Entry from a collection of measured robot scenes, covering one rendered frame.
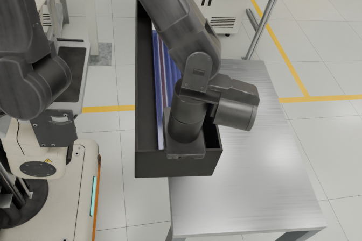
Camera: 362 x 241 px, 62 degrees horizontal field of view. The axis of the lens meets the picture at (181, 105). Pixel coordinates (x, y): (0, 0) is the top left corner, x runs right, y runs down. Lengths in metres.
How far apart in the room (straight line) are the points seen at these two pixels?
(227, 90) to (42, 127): 0.52
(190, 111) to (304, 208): 0.65
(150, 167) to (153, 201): 1.12
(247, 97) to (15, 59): 0.33
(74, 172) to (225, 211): 0.83
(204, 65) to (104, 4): 2.61
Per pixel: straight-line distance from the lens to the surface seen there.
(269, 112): 1.17
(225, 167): 0.98
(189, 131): 0.49
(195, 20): 0.40
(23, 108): 0.51
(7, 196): 1.29
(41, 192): 1.52
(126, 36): 2.61
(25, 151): 0.97
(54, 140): 0.86
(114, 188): 1.78
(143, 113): 0.76
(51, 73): 0.52
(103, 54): 2.43
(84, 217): 1.44
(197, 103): 0.44
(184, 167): 0.65
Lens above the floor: 1.63
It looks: 50 degrees down
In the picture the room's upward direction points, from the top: 13 degrees clockwise
